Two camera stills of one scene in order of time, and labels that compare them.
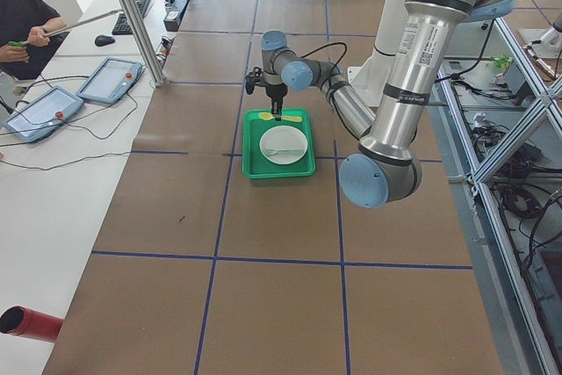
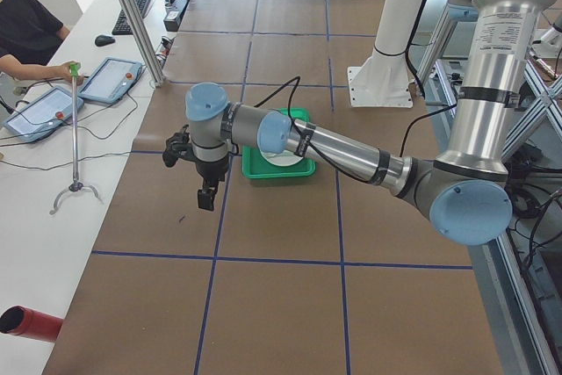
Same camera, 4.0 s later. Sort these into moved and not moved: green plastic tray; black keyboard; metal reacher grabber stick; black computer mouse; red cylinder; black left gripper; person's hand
Moved: metal reacher grabber stick; black left gripper; person's hand
Not moved: black keyboard; black computer mouse; green plastic tray; red cylinder
